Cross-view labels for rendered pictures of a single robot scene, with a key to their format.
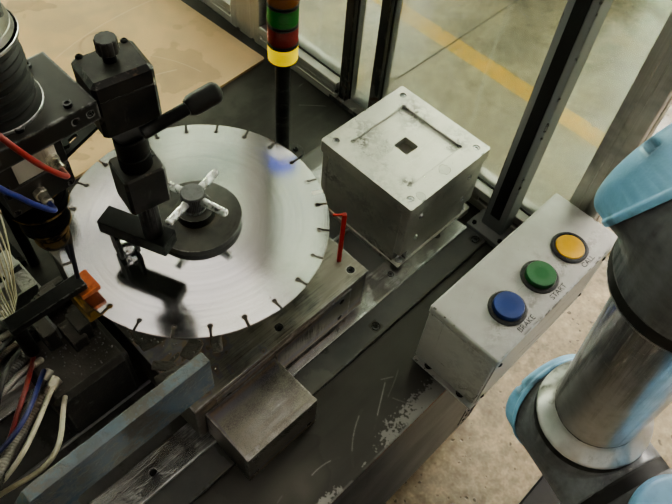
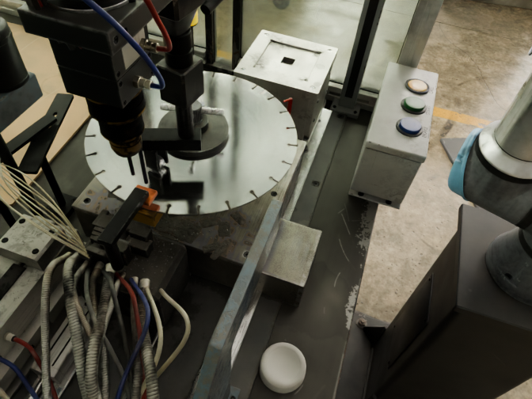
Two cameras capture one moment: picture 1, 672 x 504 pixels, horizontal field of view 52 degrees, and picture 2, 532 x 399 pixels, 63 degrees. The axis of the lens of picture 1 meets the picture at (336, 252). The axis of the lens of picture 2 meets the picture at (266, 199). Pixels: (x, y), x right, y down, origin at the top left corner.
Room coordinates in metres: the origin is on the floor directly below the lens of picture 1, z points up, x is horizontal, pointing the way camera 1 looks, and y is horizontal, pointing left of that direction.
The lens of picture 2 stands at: (0.00, 0.29, 1.42)
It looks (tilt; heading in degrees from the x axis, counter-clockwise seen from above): 50 degrees down; 334
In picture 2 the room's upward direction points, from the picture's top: 7 degrees clockwise
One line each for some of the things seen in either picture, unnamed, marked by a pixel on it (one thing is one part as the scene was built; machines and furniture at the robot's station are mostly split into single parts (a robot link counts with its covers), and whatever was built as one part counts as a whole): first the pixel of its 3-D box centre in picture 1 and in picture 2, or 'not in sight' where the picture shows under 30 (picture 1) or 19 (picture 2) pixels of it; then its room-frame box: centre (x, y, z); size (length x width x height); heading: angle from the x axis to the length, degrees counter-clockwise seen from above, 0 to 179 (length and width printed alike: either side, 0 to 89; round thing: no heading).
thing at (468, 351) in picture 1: (514, 299); (394, 132); (0.53, -0.26, 0.82); 0.28 x 0.11 x 0.15; 140
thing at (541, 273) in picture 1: (539, 277); (413, 106); (0.52, -0.27, 0.90); 0.04 x 0.04 x 0.02
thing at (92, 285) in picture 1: (58, 313); (131, 226); (0.36, 0.30, 0.95); 0.10 x 0.03 x 0.07; 140
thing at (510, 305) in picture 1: (507, 308); (408, 127); (0.47, -0.22, 0.90); 0.04 x 0.04 x 0.02
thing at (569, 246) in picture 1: (567, 250); (416, 89); (0.57, -0.31, 0.89); 0.04 x 0.04 x 0.02
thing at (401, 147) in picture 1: (399, 178); (284, 89); (0.73, -0.09, 0.82); 0.18 x 0.18 x 0.15; 50
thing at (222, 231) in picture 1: (195, 213); (193, 125); (0.51, 0.18, 0.96); 0.11 x 0.11 x 0.03
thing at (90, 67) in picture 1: (127, 128); (176, 23); (0.44, 0.20, 1.17); 0.06 x 0.05 x 0.20; 131
